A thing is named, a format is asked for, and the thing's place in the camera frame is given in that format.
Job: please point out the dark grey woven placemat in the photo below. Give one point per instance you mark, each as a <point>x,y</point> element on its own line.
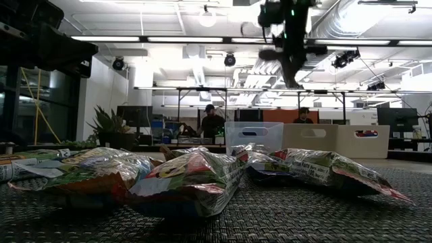
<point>303,219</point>

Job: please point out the orange-ended Chewy granola bar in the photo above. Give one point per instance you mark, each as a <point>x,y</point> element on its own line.
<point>84,187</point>
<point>30,167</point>

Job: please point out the potted succulent plant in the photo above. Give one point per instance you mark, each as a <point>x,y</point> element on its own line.
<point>114,141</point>

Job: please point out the silver ventilation duct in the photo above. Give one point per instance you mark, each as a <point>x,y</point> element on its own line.
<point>337,17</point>

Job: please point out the orange partition panel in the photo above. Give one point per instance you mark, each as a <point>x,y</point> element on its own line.
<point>276,116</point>

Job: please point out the black computer monitor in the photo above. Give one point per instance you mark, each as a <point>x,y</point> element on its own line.
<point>397,119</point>
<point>135,116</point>

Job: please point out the fluorescent ceiling light strip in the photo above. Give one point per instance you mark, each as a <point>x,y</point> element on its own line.
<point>415,42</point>
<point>351,42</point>
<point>185,39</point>
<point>104,38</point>

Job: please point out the blue-ended Chewy granola bar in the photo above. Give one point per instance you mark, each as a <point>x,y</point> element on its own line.
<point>91,162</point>
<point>256,175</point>

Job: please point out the black workstation frame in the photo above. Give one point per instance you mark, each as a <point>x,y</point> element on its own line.
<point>202,89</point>

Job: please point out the red-ended Chewy granola bar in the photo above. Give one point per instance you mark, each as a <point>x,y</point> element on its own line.
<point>320,172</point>
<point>189,182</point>
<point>168,152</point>

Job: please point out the black ceiling camera fixture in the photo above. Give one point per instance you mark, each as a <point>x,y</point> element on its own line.
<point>376,86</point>
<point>346,59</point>

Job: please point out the clear plastic storage bin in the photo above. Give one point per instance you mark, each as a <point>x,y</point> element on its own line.
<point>236,141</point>

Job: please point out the person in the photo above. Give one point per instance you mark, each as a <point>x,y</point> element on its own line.
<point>212,126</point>
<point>303,119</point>

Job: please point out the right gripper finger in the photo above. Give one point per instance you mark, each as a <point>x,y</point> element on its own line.
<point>297,71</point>
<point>288,67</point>

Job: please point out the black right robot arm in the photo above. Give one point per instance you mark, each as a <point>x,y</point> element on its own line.
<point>293,17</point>

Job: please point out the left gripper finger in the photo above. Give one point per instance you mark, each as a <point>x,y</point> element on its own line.
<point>67,50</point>

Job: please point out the black ceiling spotlight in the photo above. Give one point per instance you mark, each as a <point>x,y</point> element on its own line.
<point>118,63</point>
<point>229,60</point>

